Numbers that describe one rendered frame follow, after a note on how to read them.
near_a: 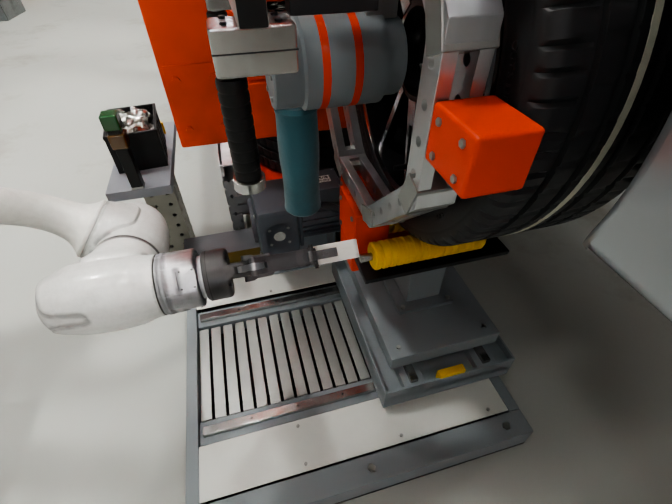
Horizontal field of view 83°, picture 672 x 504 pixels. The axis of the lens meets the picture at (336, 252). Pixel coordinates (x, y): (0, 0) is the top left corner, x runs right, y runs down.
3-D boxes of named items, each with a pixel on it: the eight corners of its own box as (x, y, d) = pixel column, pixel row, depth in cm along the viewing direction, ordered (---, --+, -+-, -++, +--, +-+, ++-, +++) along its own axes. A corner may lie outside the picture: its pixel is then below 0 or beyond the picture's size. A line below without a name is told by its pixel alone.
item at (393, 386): (505, 375, 105) (517, 356, 98) (382, 410, 98) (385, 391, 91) (426, 254, 140) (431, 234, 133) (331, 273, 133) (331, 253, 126)
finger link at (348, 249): (312, 246, 60) (313, 246, 59) (355, 238, 61) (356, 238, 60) (316, 265, 60) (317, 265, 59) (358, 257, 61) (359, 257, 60)
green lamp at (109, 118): (121, 130, 94) (115, 115, 91) (104, 132, 93) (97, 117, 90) (123, 124, 97) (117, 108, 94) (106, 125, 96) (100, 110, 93)
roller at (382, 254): (493, 251, 82) (501, 231, 78) (363, 278, 77) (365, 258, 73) (478, 234, 86) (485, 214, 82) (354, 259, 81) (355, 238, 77)
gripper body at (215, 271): (211, 299, 60) (270, 288, 62) (204, 304, 52) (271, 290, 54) (203, 253, 60) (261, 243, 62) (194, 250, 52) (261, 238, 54)
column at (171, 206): (196, 256, 151) (163, 161, 122) (170, 260, 149) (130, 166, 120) (196, 239, 158) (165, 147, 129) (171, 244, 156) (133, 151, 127)
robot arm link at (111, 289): (145, 273, 48) (158, 227, 59) (5, 298, 45) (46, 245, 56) (169, 336, 54) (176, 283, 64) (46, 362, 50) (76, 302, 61)
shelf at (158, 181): (173, 193, 109) (170, 184, 107) (109, 203, 106) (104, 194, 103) (177, 128, 139) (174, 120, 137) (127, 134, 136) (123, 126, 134)
